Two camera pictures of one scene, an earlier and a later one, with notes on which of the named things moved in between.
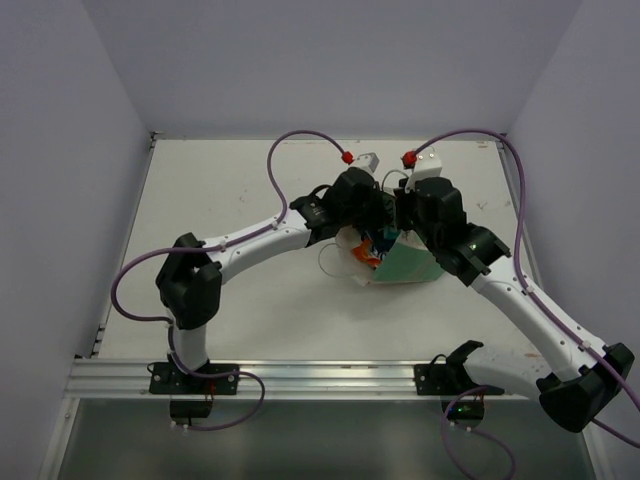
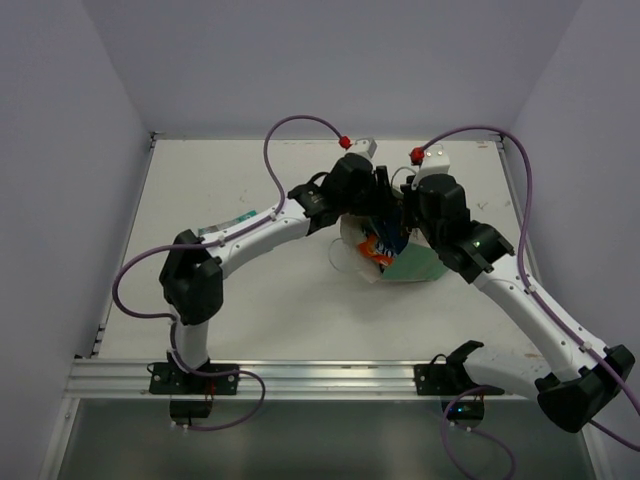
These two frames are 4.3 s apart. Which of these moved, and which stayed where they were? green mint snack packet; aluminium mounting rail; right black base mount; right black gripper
Moved: green mint snack packet
Stayed: aluminium mounting rail; right black base mount; right black gripper
